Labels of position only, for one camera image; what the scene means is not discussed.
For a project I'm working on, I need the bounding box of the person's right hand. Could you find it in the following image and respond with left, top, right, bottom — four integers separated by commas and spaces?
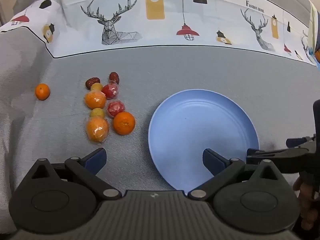
292, 176, 320, 231

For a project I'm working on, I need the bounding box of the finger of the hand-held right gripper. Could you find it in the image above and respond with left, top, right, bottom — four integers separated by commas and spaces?
246, 147, 309, 174
286, 135, 316, 148

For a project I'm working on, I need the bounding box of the grey printed tablecloth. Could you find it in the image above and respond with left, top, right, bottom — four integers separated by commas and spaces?
0, 0, 320, 233

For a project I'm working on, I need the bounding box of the bare orange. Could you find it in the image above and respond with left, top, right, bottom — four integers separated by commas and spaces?
113, 111, 136, 135

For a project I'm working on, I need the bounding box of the blue plate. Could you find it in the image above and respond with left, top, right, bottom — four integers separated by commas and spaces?
148, 89, 260, 196

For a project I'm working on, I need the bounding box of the plastic-wrapped orange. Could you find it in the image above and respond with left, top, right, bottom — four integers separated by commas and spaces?
84, 90, 107, 110
85, 116, 110, 144

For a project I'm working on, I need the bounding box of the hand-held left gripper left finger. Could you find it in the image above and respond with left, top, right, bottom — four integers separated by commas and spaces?
25, 147, 122, 201

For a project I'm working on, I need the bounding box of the red tomato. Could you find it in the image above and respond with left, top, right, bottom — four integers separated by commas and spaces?
107, 100, 126, 117
101, 83, 119, 100

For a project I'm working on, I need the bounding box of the small orange mandarin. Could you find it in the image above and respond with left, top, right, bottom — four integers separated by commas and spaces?
35, 83, 51, 101

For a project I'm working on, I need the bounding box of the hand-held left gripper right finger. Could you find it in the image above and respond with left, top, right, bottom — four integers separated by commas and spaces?
187, 149, 287, 200

